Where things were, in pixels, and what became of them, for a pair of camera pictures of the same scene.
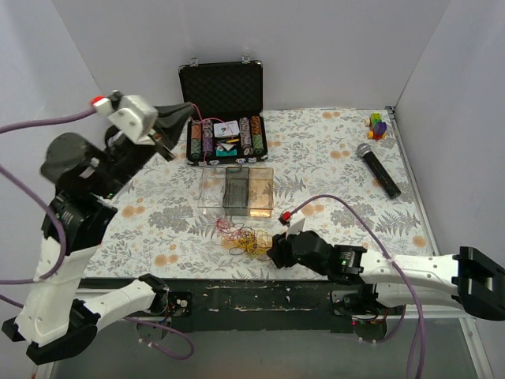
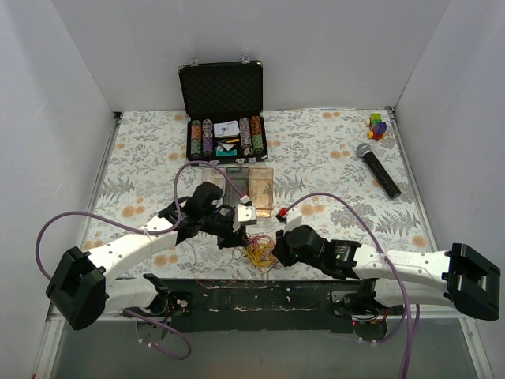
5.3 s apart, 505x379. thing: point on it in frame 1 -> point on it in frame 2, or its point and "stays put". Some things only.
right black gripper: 279,251 stays put
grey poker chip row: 245,136 stays put
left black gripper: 161,139 -> 230,240
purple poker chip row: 207,137 stays put
